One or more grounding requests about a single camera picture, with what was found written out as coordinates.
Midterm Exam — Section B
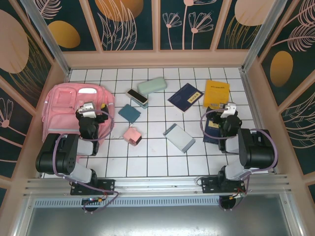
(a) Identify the mint green case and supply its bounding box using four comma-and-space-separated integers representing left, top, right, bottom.
137, 77, 168, 95

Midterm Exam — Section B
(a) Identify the narrow navy book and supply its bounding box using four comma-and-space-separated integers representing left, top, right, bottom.
202, 107, 228, 145

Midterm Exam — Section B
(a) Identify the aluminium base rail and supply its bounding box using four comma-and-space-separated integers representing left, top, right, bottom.
23, 174, 292, 197

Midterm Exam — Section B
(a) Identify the perforated cable duct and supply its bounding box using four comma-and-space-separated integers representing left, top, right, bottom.
33, 198, 284, 208

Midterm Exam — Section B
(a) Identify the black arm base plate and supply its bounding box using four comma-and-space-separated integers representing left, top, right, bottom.
200, 176, 247, 195
70, 178, 116, 196

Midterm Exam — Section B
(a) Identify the grey white notebook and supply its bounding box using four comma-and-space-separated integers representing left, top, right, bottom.
163, 123, 196, 154

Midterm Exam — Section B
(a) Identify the small teal notebook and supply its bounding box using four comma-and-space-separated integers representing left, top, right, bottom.
118, 103, 142, 123

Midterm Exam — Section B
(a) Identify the pink cube box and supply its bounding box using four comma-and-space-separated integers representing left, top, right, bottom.
122, 126, 143, 146

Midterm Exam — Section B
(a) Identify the aluminium side rail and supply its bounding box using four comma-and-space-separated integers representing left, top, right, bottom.
240, 68, 279, 176

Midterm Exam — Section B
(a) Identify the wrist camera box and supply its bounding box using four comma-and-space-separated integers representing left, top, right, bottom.
220, 102, 237, 119
80, 100, 96, 117

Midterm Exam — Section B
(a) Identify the pink backpack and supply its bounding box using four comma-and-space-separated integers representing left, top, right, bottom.
41, 83, 116, 143

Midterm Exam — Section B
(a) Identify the clear plastic ruler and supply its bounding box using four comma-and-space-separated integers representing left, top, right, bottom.
241, 0, 287, 72

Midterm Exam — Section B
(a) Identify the small wired connector board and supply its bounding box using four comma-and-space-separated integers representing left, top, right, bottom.
227, 191, 247, 200
82, 196, 109, 205

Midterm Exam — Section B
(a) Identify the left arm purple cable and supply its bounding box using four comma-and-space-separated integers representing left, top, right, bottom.
50, 109, 121, 214

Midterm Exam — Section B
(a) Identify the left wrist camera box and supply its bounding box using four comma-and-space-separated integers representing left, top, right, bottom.
80, 100, 96, 117

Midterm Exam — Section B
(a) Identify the grey metal panel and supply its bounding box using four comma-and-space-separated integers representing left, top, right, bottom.
13, 206, 305, 236

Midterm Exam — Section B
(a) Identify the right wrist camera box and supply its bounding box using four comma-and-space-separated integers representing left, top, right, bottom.
220, 102, 237, 119

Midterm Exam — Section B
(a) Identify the aluminium corner post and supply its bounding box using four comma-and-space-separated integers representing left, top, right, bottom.
21, 0, 71, 77

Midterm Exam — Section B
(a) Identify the yellow book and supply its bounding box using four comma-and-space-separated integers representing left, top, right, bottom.
202, 79, 231, 109

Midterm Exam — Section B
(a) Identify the large navy book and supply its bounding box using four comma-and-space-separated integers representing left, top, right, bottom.
167, 83, 204, 115

